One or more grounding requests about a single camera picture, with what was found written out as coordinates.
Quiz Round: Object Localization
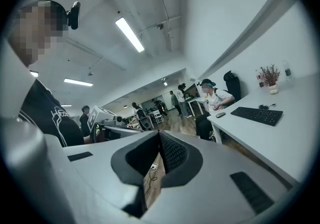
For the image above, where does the person's head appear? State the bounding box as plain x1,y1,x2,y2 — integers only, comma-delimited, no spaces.
8,0,70,67

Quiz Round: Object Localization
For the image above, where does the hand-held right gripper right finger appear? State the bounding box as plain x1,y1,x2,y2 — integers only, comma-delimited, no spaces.
141,130,294,224

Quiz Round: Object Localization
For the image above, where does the long ceiling light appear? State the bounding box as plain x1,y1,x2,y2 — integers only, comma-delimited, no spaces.
115,17,145,53
63,78,94,87

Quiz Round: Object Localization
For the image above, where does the person's black printed T-shirt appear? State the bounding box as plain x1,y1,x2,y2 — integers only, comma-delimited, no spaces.
18,79,85,148

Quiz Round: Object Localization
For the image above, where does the small white table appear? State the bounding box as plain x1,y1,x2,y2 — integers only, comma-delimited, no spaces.
187,97,209,116

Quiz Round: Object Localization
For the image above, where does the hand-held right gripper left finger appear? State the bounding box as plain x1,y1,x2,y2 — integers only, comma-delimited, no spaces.
62,130,161,219

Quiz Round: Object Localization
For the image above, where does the white chair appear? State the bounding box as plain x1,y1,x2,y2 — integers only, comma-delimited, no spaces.
153,110,164,124

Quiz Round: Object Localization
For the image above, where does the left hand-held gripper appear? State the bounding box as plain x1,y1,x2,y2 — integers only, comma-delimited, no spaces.
86,104,146,143

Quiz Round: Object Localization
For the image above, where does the black mesh office chair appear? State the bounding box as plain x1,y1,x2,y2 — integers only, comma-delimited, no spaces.
223,70,242,103

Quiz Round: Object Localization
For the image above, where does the small bottle with red cap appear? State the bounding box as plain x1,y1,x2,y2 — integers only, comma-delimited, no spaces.
255,69,265,88

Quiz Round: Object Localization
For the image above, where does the clear bottle green label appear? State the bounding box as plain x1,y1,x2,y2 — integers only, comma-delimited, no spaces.
283,62,295,86

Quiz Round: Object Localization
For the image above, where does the reddish plant in white pot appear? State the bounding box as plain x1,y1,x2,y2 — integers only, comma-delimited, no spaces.
259,64,281,95

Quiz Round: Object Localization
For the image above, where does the black head-worn camera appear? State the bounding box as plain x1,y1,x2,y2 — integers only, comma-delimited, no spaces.
66,1,82,30

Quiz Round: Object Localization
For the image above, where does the black keyboard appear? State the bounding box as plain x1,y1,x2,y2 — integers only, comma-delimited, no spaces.
230,106,284,127

